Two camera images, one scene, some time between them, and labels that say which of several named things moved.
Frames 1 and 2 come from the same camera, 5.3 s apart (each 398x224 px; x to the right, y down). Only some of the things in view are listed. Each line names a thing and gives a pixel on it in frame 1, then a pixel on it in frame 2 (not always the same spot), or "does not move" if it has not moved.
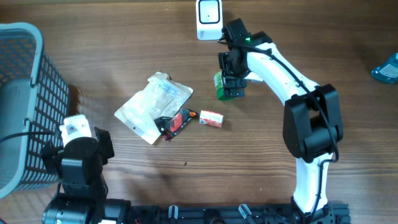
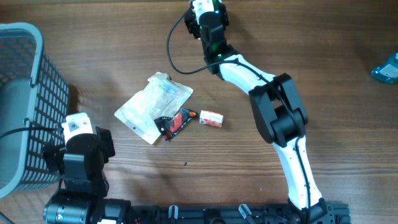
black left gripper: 105,144 does not move
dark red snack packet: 169,126 does not move
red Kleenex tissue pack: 211,118 does not move
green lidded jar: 219,81 -> 216,6
